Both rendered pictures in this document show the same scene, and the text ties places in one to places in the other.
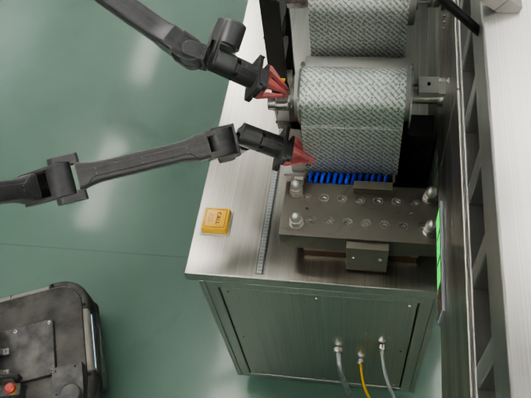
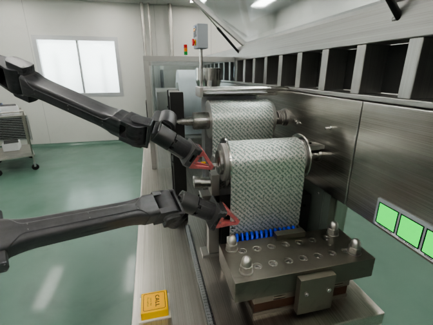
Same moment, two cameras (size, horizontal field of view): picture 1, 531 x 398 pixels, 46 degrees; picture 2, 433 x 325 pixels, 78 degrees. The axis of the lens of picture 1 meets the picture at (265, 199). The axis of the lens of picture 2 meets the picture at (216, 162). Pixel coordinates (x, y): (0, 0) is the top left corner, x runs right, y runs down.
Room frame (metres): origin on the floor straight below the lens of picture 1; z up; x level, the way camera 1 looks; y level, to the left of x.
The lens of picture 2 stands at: (0.37, 0.28, 1.51)
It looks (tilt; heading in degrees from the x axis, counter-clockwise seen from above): 19 degrees down; 330
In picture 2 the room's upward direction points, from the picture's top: straight up
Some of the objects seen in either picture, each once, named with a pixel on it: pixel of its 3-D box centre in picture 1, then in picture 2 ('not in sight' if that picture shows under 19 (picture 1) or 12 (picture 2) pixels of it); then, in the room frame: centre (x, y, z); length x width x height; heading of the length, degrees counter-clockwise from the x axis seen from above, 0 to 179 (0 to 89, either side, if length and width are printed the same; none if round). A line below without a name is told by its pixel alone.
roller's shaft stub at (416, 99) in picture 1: (427, 96); (308, 155); (0.95, -0.41, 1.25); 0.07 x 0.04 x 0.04; 73
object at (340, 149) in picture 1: (351, 152); (266, 207); (0.94, -0.23, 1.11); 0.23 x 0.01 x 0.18; 73
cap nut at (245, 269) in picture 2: (295, 218); (246, 264); (0.82, -0.06, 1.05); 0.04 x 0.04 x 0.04
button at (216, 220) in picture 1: (216, 220); (154, 304); (0.95, 0.14, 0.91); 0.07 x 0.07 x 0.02; 73
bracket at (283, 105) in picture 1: (291, 135); (208, 215); (1.08, -0.10, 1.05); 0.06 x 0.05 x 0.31; 73
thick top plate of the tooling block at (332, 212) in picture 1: (363, 218); (293, 259); (0.82, -0.23, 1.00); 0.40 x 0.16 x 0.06; 73
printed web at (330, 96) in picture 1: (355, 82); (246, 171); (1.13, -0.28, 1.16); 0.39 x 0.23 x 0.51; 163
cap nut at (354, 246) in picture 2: (431, 226); (355, 245); (0.73, -0.37, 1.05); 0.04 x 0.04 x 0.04
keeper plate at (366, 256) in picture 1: (367, 257); (314, 293); (0.72, -0.22, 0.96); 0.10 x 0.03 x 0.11; 73
